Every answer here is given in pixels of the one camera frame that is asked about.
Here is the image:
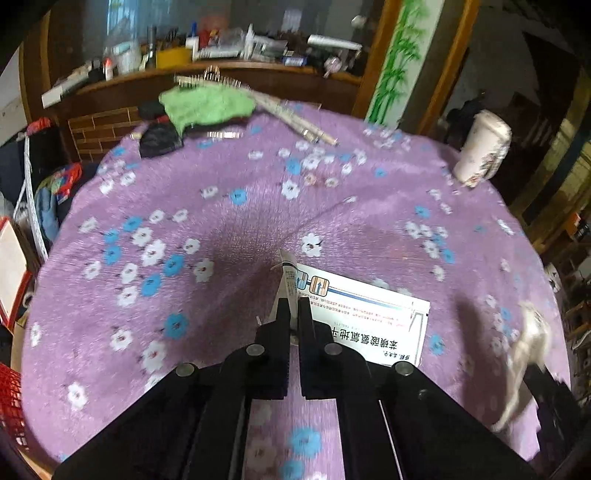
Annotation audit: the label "black pouch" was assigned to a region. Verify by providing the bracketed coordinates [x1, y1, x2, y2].
[139, 121, 184, 158]

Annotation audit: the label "bamboo painted pillar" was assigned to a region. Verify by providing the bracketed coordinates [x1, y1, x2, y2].
[365, 0, 430, 125]

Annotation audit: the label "green cloth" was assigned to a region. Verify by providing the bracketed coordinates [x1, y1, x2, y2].
[159, 85, 256, 134]

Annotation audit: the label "white bucket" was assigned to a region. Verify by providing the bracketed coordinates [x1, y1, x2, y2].
[544, 262, 563, 294]

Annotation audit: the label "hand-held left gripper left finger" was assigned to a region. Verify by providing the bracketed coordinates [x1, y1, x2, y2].
[53, 296, 291, 480]

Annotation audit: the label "white cartoon tumbler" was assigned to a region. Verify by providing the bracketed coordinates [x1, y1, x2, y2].
[451, 110, 512, 188]

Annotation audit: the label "red mesh basket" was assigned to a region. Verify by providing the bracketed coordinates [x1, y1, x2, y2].
[0, 362, 29, 450]

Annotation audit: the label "white woven strap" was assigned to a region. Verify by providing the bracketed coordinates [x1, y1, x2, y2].
[13, 134, 47, 259]

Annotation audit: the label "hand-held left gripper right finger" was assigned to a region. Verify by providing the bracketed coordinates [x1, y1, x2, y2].
[298, 296, 539, 480]

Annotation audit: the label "white plastic bag scrap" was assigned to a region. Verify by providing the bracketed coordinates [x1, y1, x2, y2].
[492, 300, 551, 432]

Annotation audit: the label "colourful red packet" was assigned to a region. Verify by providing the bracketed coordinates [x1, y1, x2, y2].
[34, 164, 84, 204]

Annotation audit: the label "pale thin rods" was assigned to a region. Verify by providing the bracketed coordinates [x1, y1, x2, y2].
[175, 76, 340, 147]

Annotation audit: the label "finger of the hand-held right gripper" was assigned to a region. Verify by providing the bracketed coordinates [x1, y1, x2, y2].
[522, 362, 559, 407]

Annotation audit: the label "white medicine box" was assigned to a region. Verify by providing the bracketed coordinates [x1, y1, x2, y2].
[270, 249, 431, 368]

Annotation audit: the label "white box red trim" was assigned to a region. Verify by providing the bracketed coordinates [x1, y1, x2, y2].
[0, 217, 33, 330]

